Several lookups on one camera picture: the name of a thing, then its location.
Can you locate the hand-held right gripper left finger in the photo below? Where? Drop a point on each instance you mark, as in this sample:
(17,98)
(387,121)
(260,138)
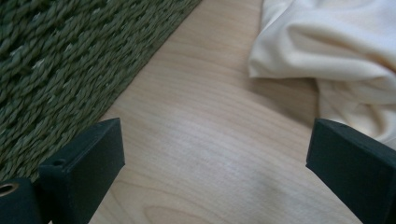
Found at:
(84,174)

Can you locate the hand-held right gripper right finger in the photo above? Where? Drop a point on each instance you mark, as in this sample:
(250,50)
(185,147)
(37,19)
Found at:
(351,168)

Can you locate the green woven straw mat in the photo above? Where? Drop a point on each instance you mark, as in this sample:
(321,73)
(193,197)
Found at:
(68,71)

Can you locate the cream white cloth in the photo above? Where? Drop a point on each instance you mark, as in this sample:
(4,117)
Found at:
(336,53)

